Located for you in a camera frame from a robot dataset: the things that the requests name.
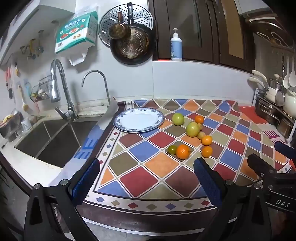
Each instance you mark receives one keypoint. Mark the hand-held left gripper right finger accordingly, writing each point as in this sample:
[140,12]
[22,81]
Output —
[208,183]

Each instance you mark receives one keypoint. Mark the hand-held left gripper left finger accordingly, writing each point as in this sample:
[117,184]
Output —
[86,178]

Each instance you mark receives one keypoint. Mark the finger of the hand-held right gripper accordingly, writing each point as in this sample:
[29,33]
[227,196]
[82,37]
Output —
[259,163]
[284,149]

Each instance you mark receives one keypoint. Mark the orange tangerine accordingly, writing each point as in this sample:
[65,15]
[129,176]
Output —
[207,151]
[183,151]
[199,119]
[207,140]

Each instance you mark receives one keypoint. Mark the small yellow fruit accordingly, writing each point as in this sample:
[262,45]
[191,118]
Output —
[201,135]

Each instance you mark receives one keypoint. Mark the large green apple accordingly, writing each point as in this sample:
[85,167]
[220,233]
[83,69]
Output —
[178,119]

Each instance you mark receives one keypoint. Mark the blue patterned white plate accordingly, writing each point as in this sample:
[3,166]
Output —
[138,119]

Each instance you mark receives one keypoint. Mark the pink striped cloth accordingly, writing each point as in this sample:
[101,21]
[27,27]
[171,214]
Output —
[274,135]

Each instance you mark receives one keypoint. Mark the steel cooking pot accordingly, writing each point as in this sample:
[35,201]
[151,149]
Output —
[267,111]
[284,126]

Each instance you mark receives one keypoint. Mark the steel kitchen sink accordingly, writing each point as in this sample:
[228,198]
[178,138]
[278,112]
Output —
[57,143]

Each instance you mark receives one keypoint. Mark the red mat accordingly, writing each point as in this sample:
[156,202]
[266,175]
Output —
[251,114]

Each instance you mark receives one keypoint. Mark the colourful diamond pattern mat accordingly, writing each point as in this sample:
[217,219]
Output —
[138,176]

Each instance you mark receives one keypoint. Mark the white pot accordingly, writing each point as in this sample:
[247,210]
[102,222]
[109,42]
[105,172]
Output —
[270,95]

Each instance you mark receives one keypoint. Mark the steel pot with lid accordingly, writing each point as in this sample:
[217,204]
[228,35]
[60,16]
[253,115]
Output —
[275,83]

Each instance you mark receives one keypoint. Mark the clear glass cup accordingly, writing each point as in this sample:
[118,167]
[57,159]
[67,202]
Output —
[26,125]

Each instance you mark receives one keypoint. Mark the chrome kitchen faucet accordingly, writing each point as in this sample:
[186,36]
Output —
[66,92]

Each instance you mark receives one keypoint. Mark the dark bowl with sponge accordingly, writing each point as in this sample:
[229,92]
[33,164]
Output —
[10,129]

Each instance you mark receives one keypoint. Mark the thin gooseneck faucet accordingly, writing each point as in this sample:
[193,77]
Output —
[106,88]

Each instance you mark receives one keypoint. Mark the yellow dish brush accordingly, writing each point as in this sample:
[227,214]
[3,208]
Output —
[24,104]

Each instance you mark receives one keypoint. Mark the black hanging brush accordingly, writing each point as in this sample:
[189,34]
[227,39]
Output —
[9,90]

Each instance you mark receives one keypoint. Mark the black frying pan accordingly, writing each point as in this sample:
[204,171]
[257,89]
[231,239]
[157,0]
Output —
[138,60]

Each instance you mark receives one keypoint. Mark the white pump soap bottle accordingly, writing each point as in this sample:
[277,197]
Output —
[176,49]

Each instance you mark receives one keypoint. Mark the perforated golden colander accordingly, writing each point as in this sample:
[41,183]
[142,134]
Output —
[134,44]

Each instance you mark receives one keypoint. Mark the green paper towel pack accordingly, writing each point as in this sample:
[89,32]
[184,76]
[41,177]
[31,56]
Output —
[74,32]

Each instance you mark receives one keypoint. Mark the small brass saucepan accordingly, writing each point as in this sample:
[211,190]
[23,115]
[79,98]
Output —
[118,31]

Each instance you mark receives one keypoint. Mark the round steel steamer tray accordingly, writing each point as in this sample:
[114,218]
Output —
[138,15]

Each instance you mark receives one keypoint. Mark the dark wooden window frame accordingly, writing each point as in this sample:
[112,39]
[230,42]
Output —
[208,34]

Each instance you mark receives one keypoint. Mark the metal wall hooks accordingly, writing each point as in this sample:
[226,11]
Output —
[31,46]

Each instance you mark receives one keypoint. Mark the white wall appliance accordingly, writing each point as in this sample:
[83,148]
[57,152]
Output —
[256,7]

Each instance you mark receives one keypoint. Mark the white wall cabinet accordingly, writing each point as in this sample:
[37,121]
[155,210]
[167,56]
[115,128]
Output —
[23,27]

